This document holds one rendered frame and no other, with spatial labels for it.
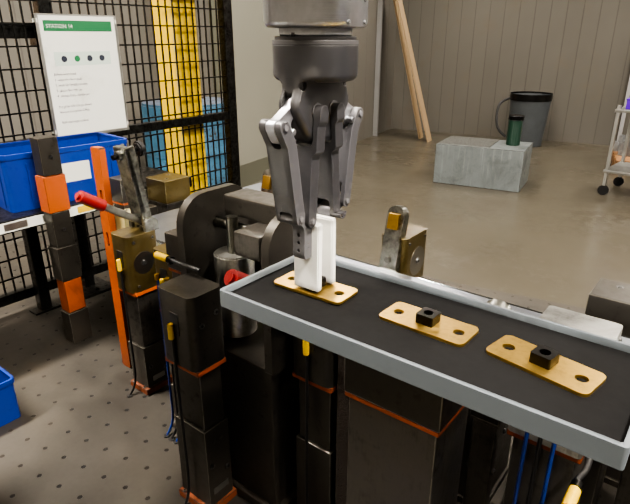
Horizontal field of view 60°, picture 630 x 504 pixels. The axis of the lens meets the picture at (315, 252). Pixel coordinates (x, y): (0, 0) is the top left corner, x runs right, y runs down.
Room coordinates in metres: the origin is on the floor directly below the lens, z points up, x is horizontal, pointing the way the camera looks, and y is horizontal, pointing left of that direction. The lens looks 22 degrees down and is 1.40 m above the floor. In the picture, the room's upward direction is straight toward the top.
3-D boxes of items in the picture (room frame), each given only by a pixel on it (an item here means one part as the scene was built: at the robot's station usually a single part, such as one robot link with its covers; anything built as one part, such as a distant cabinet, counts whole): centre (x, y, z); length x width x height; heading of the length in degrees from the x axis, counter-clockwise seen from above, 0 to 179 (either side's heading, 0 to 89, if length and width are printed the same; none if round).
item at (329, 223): (0.52, -0.01, 1.20); 0.03 x 0.01 x 0.07; 54
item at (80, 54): (1.55, 0.62, 1.30); 0.23 x 0.02 x 0.31; 142
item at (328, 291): (0.51, 0.00, 1.17); 0.08 x 0.04 x 0.01; 54
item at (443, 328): (0.43, -0.10, 1.17); 0.08 x 0.04 x 0.01; 51
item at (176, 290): (0.68, 0.18, 0.89); 0.09 x 0.08 x 0.38; 142
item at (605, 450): (0.43, -0.09, 1.16); 0.37 x 0.14 x 0.02; 52
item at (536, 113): (7.60, -2.91, 0.34); 0.56 x 0.54 x 0.69; 152
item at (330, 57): (0.51, 0.00, 1.36); 0.08 x 0.07 x 0.09; 144
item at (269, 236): (0.74, 0.09, 0.94); 0.18 x 0.13 x 0.49; 52
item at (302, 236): (0.48, 0.02, 1.23); 0.03 x 0.01 x 0.05; 144
